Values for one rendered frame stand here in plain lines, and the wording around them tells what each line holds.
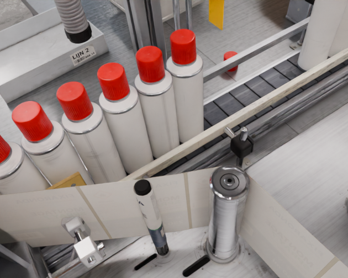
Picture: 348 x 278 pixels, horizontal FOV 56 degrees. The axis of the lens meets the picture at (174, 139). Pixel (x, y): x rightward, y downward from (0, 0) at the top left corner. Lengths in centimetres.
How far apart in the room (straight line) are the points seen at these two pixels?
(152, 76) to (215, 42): 45
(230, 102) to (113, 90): 29
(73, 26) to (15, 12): 254
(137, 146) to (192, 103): 10
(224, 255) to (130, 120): 21
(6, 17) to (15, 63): 205
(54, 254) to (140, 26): 37
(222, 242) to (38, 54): 69
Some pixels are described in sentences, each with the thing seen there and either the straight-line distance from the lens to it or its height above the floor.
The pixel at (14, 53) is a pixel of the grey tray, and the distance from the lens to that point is 96.
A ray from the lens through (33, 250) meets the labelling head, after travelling 49.
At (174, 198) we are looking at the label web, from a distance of 36.
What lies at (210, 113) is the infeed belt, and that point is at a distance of 61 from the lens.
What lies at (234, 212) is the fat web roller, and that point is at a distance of 33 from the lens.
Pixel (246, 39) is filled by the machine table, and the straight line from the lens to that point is 86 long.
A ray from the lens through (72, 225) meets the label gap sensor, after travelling 38.
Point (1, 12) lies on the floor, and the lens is 305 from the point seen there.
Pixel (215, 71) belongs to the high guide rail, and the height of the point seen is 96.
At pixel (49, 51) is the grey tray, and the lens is 92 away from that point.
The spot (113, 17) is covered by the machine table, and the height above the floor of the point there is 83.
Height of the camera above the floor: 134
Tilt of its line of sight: 53 degrees down
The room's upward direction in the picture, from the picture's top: 8 degrees counter-clockwise
